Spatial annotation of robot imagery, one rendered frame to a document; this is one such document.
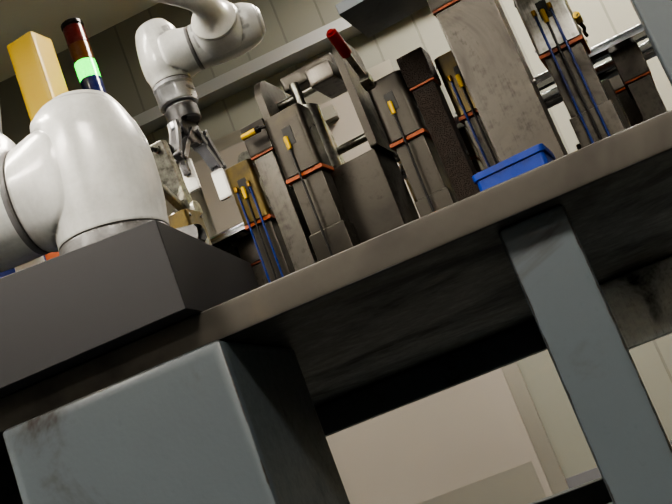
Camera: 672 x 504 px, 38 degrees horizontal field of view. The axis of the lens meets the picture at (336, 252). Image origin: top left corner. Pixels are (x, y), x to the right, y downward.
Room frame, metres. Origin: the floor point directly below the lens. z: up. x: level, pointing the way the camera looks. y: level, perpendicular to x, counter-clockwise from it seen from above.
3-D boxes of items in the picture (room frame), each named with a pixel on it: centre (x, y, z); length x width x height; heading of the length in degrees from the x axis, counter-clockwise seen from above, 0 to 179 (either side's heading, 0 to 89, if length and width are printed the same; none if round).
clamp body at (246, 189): (1.75, 0.11, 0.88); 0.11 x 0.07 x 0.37; 161
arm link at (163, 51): (2.00, 0.19, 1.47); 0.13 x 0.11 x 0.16; 86
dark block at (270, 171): (1.72, 0.05, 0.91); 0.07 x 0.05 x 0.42; 161
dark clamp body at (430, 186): (1.63, -0.19, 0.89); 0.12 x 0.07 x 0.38; 161
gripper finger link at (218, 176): (2.06, 0.19, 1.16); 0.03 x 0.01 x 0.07; 71
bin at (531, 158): (1.36, -0.28, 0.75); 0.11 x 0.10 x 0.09; 71
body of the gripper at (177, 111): (2.00, 0.21, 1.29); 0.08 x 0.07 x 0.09; 161
